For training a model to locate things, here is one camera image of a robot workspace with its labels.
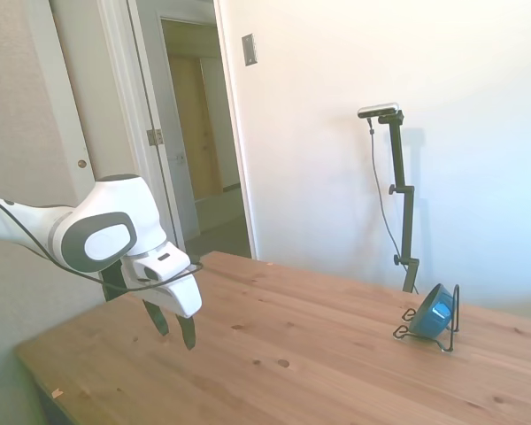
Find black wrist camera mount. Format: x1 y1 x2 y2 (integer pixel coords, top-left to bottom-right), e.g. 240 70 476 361
98 262 127 303

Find black wire dish rack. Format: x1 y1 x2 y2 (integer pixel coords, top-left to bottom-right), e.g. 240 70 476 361
392 282 463 353

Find grey exterior camera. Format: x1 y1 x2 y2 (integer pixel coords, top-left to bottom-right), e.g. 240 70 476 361
357 101 402 120

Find grey camera cable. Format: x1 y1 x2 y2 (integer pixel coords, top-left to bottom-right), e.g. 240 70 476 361
366 115 404 257

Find black camera stand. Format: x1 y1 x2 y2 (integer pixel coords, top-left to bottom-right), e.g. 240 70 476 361
376 110 422 295

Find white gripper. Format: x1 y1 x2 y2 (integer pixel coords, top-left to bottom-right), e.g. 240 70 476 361
122 241 204 352

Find grey wall switch plate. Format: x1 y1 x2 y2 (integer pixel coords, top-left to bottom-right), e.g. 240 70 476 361
241 33 259 68

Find wooden hallway door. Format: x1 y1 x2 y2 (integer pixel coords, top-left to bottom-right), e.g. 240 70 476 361
166 53 226 201

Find white panel door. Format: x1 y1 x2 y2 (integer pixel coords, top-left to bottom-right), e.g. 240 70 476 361
26 0 188 254

